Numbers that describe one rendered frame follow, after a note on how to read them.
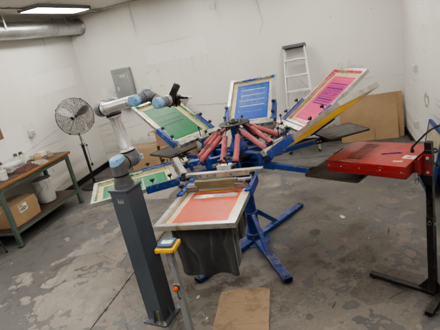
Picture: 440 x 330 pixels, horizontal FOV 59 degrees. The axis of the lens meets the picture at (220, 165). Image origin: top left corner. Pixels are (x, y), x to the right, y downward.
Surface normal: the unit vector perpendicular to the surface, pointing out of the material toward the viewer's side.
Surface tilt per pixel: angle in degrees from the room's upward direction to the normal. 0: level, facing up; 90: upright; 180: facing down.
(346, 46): 90
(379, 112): 78
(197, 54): 90
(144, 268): 90
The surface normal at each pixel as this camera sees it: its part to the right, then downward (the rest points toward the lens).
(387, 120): -0.29, 0.15
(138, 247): -0.44, 0.36
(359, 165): -0.70, 0.36
